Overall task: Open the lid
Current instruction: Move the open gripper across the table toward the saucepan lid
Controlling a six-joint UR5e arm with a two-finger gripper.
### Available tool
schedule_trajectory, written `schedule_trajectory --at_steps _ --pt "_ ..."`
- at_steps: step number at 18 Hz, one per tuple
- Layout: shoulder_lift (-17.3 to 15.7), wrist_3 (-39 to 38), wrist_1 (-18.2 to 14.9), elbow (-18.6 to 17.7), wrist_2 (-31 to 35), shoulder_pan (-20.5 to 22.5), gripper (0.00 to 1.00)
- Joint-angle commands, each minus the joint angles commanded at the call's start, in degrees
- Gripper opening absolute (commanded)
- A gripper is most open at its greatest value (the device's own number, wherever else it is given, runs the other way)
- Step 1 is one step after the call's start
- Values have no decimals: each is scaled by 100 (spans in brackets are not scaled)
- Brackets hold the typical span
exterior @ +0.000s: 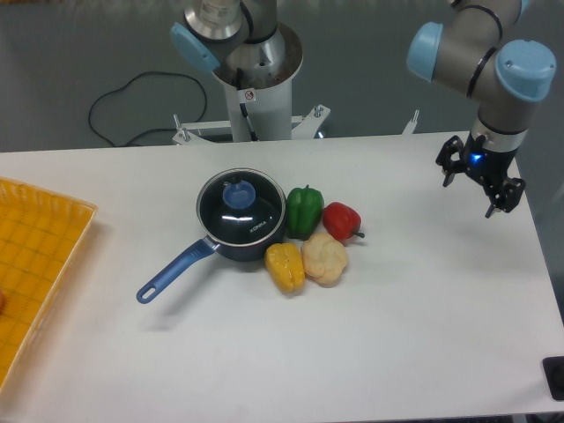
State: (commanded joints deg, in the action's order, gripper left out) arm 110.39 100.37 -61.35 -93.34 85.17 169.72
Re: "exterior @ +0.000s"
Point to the red bell pepper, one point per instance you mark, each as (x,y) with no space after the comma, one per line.
(342,222)

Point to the green bell pepper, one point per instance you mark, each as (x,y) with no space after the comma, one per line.
(304,211)

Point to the black corner device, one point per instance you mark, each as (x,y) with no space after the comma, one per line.
(553,368)

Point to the beige bread roll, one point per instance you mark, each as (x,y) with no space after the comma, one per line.
(324,259)

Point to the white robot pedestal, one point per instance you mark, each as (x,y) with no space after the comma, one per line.
(258,85)

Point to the yellow plastic basket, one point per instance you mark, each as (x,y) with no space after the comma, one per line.
(41,231)

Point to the dark blue saucepan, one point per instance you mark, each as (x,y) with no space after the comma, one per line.
(197,251)

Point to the yellow bell pepper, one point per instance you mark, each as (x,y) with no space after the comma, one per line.
(284,264)

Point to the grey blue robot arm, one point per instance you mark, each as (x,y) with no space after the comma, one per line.
(507,79)

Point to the glass pot lid blue knob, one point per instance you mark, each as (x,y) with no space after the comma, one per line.
(241,207)

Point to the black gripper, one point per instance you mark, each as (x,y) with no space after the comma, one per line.
(485,166)

